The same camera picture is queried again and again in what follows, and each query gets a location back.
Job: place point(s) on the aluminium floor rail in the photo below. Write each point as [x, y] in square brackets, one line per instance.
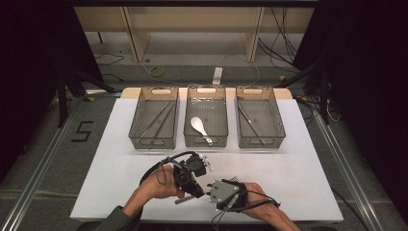
[346, 173]
[38, 166]

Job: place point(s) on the beige wooden shelf unit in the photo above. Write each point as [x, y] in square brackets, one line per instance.
[138, 41]

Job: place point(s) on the black curtain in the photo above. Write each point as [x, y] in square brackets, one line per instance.
[25, 64]
[369, 80]

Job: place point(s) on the metal chopstick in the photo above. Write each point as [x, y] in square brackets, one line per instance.
[162, 125]
[155, 119]

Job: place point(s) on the smoky clear plastic bin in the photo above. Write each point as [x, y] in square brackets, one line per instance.
[215, 112]
[144, 112]
[269, 115]

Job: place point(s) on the white ceramic spoon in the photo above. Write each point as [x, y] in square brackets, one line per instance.
[196, 123]

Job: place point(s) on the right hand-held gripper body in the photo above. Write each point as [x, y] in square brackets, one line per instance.
[223, 192]

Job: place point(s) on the person's right hand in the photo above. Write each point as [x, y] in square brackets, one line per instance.
[261, 210]

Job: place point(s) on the black metal stand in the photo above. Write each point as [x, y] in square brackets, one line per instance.
[324, 102]
[62, 102]

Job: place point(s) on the white power strip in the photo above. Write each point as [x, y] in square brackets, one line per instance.
[217, 75]

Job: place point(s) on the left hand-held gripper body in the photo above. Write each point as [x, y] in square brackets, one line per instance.
[194, 165]

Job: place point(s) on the person's left hand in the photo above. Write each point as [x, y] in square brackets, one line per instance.
[160, 187]

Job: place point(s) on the white table cover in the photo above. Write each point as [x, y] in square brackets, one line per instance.
[288, 192]

